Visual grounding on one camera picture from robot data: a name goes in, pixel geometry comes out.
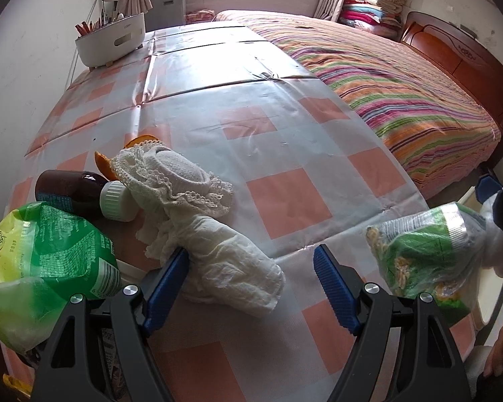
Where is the wooden headboard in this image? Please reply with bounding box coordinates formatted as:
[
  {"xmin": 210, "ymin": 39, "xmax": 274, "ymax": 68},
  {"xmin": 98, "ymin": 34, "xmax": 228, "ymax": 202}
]
[{"xmin": 400, "ymin": 10, "xmax": 503, "ymax": 164}]

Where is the white lace sock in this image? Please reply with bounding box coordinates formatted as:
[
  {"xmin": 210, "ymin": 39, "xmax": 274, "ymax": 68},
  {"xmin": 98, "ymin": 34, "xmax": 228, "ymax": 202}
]
[{"xmin": 109, "ymin": 140, "xmax": 235, "ymax": 218}]

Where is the red checkered cloth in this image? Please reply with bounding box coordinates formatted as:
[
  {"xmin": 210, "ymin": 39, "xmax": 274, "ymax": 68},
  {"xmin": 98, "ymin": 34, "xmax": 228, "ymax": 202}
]
[{"xmin": 186, "ymin": 8, "xmax": 215, "ymax": 26}]

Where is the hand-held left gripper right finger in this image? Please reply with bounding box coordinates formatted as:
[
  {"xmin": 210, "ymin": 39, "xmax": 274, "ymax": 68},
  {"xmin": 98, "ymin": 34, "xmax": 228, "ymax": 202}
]
[{"xmin": 313, "ymin": 244, "xmax": 472, "ymax": 402}]

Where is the orange peel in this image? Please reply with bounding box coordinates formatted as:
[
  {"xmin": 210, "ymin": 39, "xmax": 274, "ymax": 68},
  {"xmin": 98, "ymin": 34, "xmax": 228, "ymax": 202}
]
[{"xmin": 94, "ymin": 134, "xmax": 162, "ymax": 181}]

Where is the white paper towel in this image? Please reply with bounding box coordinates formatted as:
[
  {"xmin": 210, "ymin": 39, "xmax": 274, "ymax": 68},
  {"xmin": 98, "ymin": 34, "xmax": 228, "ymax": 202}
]
[{"xmin": 135, "ymin": 207, "xmax": 286, "ymax": 318}]

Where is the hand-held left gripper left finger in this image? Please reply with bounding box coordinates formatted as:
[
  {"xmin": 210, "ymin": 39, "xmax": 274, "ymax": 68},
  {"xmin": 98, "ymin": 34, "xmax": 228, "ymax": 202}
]
[{"xmin": 33, "ymin": 247, "xmax": 191, "ymax": 402}]

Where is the white utensil holder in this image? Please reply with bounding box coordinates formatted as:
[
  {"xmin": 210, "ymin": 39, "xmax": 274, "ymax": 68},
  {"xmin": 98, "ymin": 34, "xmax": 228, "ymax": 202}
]
[{"xmin": 75, "ymin": 12, "xmax": 146, "ymax": 68}]

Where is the brown bottle with white cap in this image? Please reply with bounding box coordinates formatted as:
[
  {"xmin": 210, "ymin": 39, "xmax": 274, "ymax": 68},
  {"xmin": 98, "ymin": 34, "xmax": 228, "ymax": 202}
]
[{"xmin": 35, "ymin": 170, "xmax": 135, "ymax": 222}]

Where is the green snack bag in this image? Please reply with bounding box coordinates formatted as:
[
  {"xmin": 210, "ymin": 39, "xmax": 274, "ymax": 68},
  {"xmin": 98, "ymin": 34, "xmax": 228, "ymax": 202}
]
[
  {"xmin": 365, "ymin": 202, "xmax": 489, "ymax": 328},
  {"xmin": 0, "ymin": 202, "xmax": 124, "ymax": 354}
]

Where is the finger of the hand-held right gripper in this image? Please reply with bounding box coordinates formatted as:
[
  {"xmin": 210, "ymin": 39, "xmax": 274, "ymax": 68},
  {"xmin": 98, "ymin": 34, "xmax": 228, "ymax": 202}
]
[{"xmin": 475, "ymin": 175, "xmax": 503, "ymax": 204}]

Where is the grey standing appliance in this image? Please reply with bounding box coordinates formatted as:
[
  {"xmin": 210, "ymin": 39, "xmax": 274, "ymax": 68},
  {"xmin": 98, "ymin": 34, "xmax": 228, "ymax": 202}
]
[{"xmin": 144, "ymin": 0, "xmax": 187, "ymax": 32}]

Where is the yellow wrapper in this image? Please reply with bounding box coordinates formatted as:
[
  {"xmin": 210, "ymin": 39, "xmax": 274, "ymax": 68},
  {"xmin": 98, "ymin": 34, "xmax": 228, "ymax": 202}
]
[{"xmin": 2, "ymin": 375, "xmax": 32, "ymax": 396}]

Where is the bundle of chopsticks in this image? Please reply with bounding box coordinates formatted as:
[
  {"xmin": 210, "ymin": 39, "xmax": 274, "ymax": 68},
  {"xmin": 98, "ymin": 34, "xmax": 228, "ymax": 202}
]
[{"xmin": 75, "ymin": 6, "xmax": 126, "ymax": 36}]

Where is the stack of folded blankets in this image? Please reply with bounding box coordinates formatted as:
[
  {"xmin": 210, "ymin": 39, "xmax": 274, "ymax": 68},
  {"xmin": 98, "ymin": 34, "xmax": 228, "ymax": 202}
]
[{"xmin": 339, "ymin": 0, "xmax": 407, "ymax": 40}]

